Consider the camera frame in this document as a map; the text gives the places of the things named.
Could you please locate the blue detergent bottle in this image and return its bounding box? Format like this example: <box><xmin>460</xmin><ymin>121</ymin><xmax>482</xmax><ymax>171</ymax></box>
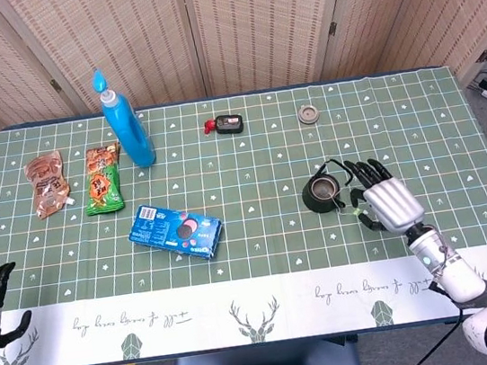
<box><xmin>90</xmin><ymin>62</ymin><xmax>159</xmax><ymax>174</ymax></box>

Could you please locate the green snack packet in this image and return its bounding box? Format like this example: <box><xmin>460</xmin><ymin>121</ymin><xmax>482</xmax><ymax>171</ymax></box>
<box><xmin>76</xmin><ymin>140</ymin><xmax>129</xmax><ymax>218</ymax></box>

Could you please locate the brown spout pouch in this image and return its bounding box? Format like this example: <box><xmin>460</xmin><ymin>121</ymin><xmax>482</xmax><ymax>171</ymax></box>
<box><xmin>21</xmin><ymin>147</ymin><xmax>77</xmax><ymax>221</ymax></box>

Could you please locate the black and red small device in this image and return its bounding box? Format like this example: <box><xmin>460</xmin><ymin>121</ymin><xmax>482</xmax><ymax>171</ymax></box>
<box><xmin>201</xmin><ymin>112</ymin><xmax>245</xmax><ymax>139</ymax></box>

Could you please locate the grey round teapot lid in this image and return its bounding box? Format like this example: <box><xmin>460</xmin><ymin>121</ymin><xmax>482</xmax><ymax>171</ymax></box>
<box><xmin>296</xmin><ymin>102</ymin><xmax>322</xmax><ymax>128</ymax></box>

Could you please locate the green grid tablecloth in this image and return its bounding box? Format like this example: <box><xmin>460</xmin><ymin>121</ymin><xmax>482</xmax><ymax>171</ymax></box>
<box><xmin>0</xmin><ymin>59</ymin><xmax>487</xmax><ymax>365</ymax></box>

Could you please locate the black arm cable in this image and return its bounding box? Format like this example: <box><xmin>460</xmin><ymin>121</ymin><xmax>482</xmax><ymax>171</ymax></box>
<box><xmin>397</xmin><ymin>307</ymin><xmax>471</xmax><ymax>365</ymax></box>

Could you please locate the blue cookie box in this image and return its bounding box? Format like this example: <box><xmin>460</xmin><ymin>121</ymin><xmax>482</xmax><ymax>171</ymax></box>
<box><xmin>124</xmin><ymin>193</ymin><xmax>227</xmax><ymax>271</ymax></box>

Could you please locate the woven folding screen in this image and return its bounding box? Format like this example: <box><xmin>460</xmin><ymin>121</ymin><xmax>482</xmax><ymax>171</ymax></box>
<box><xmin>0</xmin><ymin>0</ymin><xmax>487</xmax><ymax>245</ymax></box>

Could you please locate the grey tea bag with string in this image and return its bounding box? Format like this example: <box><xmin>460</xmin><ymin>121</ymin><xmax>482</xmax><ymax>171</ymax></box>
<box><xmin>313</xmin><ymin>176</ymin><xmax>364</xmax><ymax>224</ymax></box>

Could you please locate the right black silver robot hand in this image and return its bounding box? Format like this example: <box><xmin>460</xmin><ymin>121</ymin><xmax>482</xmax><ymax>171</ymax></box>
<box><xmin>342</xmin><ymin>150</ymin><xmax>428</xmax><ymax>240</ymax></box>

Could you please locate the black cast iron teapot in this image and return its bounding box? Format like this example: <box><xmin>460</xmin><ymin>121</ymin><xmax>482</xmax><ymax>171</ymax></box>
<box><xmin>297</xmin><ymin>156</ymin><xmax>359</xmax><ymax>217</ymax></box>

